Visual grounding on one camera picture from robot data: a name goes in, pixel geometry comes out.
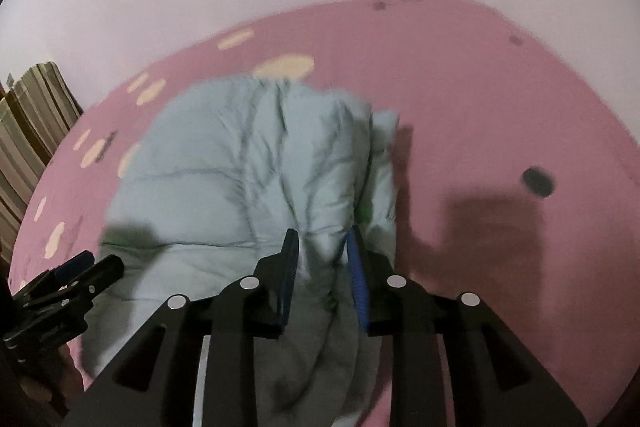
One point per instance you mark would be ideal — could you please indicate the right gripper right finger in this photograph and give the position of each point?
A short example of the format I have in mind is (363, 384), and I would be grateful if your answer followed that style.
(454, 361)

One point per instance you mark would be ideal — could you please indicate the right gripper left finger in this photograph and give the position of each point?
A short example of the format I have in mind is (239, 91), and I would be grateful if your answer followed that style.
(194, 359)

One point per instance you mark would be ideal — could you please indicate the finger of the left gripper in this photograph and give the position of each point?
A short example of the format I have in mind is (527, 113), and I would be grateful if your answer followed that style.
(53, 280)
(89, 284)

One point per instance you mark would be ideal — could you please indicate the light teal puffer jacket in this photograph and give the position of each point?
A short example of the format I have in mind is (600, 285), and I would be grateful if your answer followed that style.
(224, 170)

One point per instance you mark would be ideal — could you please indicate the striped headboard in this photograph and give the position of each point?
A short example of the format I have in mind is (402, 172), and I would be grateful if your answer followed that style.
(37, 112)

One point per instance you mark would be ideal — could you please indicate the pink polka dot bedsheet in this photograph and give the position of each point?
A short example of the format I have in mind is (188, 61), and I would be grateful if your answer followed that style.
(516, 181)

